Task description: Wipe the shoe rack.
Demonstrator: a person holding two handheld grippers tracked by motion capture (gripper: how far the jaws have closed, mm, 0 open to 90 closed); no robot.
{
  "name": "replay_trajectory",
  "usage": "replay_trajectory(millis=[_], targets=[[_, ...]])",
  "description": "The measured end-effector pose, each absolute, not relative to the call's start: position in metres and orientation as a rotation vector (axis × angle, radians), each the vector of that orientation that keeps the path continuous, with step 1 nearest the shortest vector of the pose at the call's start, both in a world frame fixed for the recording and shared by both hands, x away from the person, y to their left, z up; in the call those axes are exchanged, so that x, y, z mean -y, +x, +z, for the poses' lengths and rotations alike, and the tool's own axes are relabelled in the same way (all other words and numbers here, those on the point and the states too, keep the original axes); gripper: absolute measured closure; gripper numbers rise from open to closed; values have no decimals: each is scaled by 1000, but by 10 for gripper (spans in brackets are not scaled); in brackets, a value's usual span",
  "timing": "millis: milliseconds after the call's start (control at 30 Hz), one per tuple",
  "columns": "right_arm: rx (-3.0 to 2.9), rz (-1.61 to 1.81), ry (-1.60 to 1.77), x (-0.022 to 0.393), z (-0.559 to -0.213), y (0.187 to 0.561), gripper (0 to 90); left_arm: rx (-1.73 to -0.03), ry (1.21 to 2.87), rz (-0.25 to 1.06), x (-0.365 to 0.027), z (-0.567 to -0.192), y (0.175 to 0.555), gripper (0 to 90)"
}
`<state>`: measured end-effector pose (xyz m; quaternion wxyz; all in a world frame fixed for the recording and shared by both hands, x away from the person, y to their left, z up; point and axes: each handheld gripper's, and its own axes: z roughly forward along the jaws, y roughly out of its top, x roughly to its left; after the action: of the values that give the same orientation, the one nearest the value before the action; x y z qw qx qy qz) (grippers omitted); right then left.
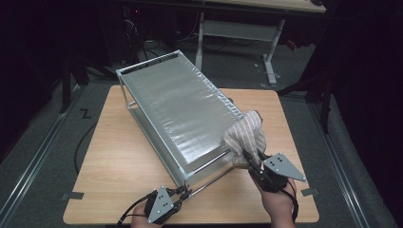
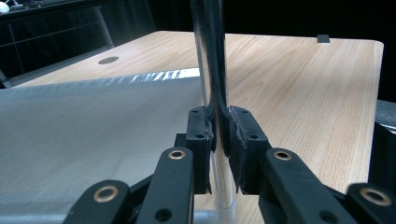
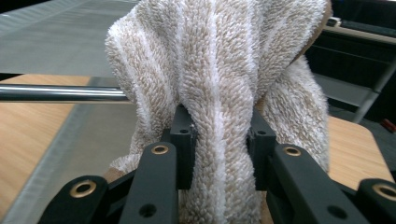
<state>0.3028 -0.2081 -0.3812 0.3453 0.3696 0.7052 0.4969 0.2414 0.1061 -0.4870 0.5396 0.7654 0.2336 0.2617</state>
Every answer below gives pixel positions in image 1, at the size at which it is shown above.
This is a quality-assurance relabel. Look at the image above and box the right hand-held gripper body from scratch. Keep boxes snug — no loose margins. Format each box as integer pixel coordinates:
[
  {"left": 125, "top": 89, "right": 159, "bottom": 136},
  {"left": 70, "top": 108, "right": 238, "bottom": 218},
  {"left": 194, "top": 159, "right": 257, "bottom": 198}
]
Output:
[{"left": 248, "top": 152, "right": 308, "bottom": 194}]

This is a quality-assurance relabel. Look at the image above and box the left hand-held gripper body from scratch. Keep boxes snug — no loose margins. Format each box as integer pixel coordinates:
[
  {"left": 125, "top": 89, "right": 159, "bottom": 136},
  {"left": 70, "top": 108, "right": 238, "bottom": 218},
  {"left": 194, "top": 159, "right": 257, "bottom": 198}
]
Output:
[{"left": 144, "top": 185, "right": 182, "bottom": 226}]

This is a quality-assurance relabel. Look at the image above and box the striped beige cloth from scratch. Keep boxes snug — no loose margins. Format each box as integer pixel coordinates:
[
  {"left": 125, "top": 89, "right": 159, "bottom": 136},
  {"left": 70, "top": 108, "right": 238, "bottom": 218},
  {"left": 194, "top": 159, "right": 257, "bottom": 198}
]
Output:
[{"left": 221, "top": 109, "right": 268, "bottom": 169}]

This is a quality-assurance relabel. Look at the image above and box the metal frame glass shelf rack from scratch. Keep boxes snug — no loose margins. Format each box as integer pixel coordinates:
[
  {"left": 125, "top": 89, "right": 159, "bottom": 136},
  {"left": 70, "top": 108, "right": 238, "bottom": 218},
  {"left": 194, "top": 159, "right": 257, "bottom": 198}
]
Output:
[{"left": 115, "top": 49, "right": 246, "bottom": 198}]

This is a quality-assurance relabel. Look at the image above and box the person's left hand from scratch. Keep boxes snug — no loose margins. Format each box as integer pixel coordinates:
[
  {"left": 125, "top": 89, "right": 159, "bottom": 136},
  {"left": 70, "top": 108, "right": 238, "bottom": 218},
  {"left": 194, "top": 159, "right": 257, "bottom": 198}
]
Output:
[{"left": 129, "top": 199, "right": 163, "bottom": 228}]

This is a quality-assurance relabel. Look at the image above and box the person's right hand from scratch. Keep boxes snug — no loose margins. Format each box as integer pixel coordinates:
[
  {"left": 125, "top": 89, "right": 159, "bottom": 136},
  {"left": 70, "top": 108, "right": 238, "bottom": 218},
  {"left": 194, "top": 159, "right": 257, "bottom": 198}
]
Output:
[{"left": 252, "top": 178, "right": 299, "bottom": 228}]

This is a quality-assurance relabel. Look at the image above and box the grey tape piece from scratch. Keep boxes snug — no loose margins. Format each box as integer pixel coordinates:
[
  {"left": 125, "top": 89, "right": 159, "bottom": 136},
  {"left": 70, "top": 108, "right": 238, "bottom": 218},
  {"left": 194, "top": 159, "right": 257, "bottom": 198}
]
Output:
[
  {"left": 61, "top": 191, "right": 85, "bottom": 201},
  {"left": 300, "top": 187, "right": 319, "bottom": 198}
]

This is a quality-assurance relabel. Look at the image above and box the black metal stand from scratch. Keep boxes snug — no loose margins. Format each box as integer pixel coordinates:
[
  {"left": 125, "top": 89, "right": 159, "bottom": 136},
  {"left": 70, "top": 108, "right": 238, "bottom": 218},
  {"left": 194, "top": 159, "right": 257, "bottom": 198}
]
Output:
[
  {"left": 277, "top": 70, "right": 334, "bottom": 134},
  {"left": 60, "top": 55, "right": 118, "bottom": 114}
]

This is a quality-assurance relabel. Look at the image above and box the white-legged background desk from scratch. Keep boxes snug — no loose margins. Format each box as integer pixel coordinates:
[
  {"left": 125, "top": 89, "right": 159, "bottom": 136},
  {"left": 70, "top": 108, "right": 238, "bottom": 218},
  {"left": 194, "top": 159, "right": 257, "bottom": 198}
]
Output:
[{"left": 193, "top": 0, "right": 327, "bottom": 85}]

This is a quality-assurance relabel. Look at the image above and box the dark computer tower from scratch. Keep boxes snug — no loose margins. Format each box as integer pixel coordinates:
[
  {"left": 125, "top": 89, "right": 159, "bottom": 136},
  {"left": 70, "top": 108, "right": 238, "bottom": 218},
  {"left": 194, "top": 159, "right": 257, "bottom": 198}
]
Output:
[{"left": 106, "top": 4, "right": 145, "bottom": 66}]

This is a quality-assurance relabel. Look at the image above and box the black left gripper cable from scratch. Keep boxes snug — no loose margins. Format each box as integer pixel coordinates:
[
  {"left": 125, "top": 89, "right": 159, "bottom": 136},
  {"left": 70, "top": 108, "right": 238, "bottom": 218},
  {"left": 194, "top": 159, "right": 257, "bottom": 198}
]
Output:
[{"left": 115, "top": 193, "right": 156, "bottom": 228}]

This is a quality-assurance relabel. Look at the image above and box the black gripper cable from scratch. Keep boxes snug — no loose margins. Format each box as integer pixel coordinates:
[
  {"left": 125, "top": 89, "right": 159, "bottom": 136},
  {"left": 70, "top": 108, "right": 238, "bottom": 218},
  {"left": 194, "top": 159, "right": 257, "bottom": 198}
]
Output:
[
  {"left": 115, "top": 193, "right": 156, "bottom": 228},
  {"left": 281, "top": 179, "right": 300, "bottom": 222}
]

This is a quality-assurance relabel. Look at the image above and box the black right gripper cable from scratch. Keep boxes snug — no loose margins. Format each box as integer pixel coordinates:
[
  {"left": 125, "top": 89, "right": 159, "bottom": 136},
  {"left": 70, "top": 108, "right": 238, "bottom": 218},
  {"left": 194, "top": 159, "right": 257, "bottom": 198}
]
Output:
[{"left": 281, "top": 179, "right": 300, "bottom": 222}]

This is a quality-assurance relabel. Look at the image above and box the metal floor rail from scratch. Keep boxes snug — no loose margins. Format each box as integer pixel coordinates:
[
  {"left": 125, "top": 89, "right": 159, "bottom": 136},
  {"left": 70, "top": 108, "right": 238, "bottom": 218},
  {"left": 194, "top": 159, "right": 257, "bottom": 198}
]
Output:
[
  {"left": 0, "top": 84, "right": 82, "bottom": 222},
  {"left": 308, "top": 103, "right": 370, "bottom": 228}
]

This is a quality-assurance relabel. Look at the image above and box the long black floor cable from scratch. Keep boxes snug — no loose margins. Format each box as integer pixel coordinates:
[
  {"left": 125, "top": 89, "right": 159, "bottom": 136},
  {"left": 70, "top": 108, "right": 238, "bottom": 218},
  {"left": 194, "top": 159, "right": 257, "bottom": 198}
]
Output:
[{"left": 74, "top": 123, "right": 98, "bottom": 175}]

